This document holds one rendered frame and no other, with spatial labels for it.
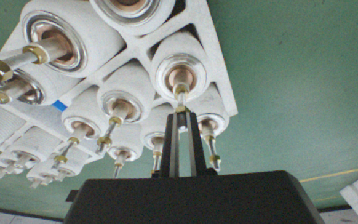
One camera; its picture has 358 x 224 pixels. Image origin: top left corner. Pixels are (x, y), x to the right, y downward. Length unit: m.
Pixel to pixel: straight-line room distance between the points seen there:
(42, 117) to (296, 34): 0.84
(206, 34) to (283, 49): 0.36
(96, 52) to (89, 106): 0.13
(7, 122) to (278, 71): 0.88
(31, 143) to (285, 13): 0.83
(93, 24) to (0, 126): 0.43
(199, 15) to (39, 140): 0.56
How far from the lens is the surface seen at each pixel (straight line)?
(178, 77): 0.17
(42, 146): 0.57
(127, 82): 0.22
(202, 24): 0.24
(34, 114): 0.56
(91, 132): 0.32
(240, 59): 0.48
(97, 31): 0.22
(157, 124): 0.27
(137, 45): 0.25
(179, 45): 0.17
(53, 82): 0.29
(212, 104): 0.24
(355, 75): 0.84
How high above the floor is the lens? 0.42
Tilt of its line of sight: 48 degrees down
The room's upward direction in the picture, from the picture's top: 180 degrees clockwise
